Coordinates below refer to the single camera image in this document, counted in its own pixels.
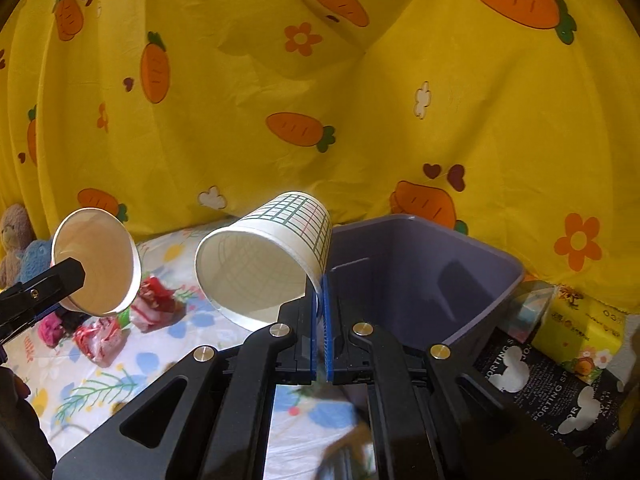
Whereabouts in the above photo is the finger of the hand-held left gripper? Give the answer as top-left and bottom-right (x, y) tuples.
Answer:
(0, 257), (86, 346)

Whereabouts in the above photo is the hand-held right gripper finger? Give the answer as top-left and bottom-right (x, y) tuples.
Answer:
(326, 275), (586, 480)
(52, 280), (326, 480)

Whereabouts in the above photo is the black plastic bag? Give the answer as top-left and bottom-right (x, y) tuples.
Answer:
(55, 310), (86, 331)

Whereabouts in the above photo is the pink plastic bag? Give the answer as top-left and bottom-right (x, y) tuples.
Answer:
(37, 315), (63, 348)

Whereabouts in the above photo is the orange print paper cup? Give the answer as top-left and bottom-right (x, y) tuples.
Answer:
(50, 208), (143, 317)

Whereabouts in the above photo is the grid print paper cup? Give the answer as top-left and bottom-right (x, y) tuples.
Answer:
(195, 191), (332, 332)

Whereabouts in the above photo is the red and white wrapper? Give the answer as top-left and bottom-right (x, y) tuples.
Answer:
(132, 276), (183, 333)

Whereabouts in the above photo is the grey plastic bin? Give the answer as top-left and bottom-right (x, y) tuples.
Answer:
(325, 214), (526, 356)

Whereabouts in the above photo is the blue plush toy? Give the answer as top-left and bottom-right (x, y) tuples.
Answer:
(17, 240), (56, 286)

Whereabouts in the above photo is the brown teddy bear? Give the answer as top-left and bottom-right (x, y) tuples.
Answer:
(0, 203), (33, 286)

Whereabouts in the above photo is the pastel packet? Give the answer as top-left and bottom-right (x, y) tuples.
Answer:
(500, 280), (556, 341)

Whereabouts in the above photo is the black white-print bag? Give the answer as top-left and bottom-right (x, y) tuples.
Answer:
(472, 327), (640, 466)

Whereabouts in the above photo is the yellow carrot print curtain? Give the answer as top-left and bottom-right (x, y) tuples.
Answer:
(0, 0), (640, 321)

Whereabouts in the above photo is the yellow carton box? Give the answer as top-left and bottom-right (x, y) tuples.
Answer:
(532, 285), (628, 386)

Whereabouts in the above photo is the yellow soft object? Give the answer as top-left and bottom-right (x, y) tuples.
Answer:
(607, 385), (640, 451)

